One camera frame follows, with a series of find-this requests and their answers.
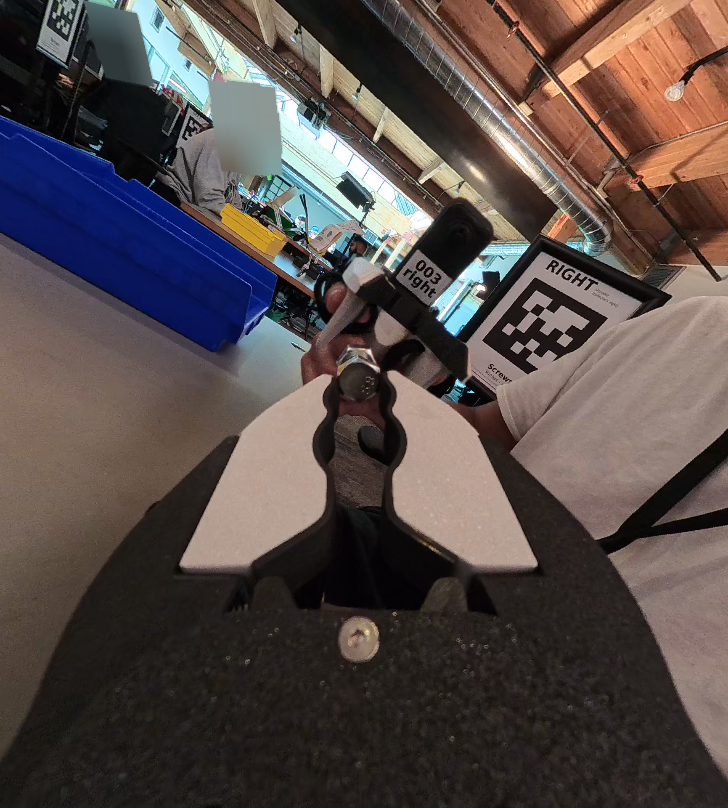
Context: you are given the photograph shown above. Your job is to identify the person's right hand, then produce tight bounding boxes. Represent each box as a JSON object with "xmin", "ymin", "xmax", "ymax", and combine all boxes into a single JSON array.
[{"xmin": 299, "ymin": 283, "xmax": 396, "ymax": 438}]

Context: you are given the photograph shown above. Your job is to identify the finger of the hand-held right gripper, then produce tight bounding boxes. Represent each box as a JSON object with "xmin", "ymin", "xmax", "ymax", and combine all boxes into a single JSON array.
[
  {"xmin": 322, "ymin": 257, "xmax": 382, "ymax": 347},
  {"xmin": 371, "ymin": 311, "xmax": 410, "ymax": 366}
]

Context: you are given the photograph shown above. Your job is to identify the small marker sign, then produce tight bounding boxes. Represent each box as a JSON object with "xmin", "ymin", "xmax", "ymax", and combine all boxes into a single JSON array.
[{"xmin": 36, "ymin": 0, "xmax": 87, "ymax": 68}]

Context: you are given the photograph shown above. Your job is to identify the black studio light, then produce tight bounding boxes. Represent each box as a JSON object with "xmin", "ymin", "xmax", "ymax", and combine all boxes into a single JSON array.
[{"xmin": 337, "ymin": 172, "xmax": 379, "ymax": 210}]

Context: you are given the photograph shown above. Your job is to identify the silver hex bolt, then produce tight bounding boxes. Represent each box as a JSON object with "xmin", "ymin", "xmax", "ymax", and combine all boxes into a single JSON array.
[{"xmin": 336, "ymin": 345, "xmax": 380, "ymax": 403}]

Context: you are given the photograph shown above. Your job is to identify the tilted marker sign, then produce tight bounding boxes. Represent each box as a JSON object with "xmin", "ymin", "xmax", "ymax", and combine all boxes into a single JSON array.
[{"xmin": 176, "ymin": 103, "xmax": 214, "ymax": 150}]

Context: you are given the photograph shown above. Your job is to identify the person in white shirt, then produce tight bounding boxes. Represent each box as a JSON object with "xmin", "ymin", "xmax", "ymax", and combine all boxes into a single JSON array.
[{"xmin": 496, "ymin": 295, "xmax": 728, "ymax": 808}]

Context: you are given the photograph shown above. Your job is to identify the wooden table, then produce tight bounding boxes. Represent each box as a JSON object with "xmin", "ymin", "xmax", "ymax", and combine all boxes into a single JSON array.
[{"xmin": 180, "ymin": 202, "xmax": 322, "ymax": 299}]

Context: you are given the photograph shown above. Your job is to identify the silver air duct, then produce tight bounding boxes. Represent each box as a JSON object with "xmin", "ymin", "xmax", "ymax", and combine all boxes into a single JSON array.
[{"xmin": 356, "ymin": 0, "xmax": 615, "ymax": 255}]

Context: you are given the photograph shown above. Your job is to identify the yellow plastic bins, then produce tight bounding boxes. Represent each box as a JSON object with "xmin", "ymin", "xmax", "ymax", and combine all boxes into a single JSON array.
[{"xmin": 219, "ymin": 202, "xmax": 289, "ymax": 258}]

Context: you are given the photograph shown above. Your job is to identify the grey desk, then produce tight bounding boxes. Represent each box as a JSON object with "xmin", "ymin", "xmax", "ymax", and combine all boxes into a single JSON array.
[{"xmin": 0, "ymin": 125, "xmax": 342, "ymax": 808}]

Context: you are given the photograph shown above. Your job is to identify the black framed marker sign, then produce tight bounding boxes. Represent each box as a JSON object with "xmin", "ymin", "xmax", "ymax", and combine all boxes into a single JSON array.
[{"xmin": 463, "ymin": 235, "xmax": 672, "ymax": 406}]

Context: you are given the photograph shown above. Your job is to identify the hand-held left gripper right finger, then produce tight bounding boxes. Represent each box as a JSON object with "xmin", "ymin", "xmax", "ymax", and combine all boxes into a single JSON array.
[{"xmin": 379, "ymin": 370, "xmax": 539, "ymax": 577}]

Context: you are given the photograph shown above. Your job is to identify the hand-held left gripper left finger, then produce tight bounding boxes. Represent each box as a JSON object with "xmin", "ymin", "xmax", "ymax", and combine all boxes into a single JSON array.
[{"xmin": 179, "ymin": 376, "xmax": 341, "ymax": 577}]

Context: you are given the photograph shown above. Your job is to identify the person's right forearm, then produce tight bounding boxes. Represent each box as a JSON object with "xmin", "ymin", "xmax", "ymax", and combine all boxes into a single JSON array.
[{"xmin": 446, "ymin": 396, "xmax": 517, "ymax": 450}]

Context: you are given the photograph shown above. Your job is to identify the black shoulder strap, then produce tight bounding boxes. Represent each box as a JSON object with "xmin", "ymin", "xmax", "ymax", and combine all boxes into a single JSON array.
[{"xmin": 596, "ymin": 393, "xmax": 728, "ymax": 558}]

